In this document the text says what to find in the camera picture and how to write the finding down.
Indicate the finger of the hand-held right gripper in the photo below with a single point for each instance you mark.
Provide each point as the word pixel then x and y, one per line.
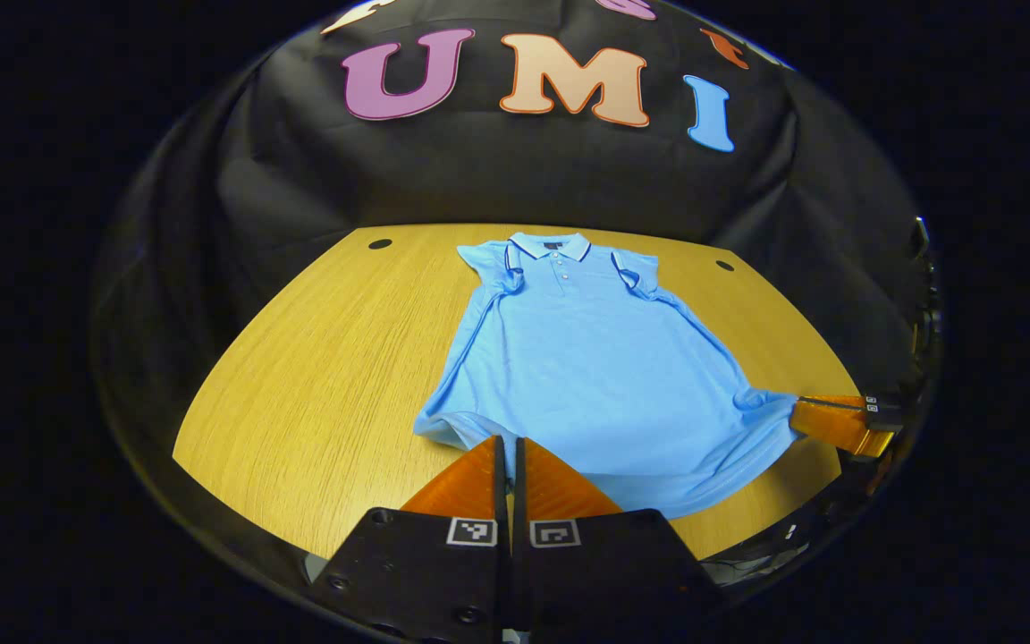
pixel 837 427
pixel 837 398

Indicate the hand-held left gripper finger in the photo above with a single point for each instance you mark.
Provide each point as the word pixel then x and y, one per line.
pixel 520 483
pixel 501 483

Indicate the light blue polo T-shirt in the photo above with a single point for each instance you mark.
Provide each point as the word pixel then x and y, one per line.
pixel 586 358

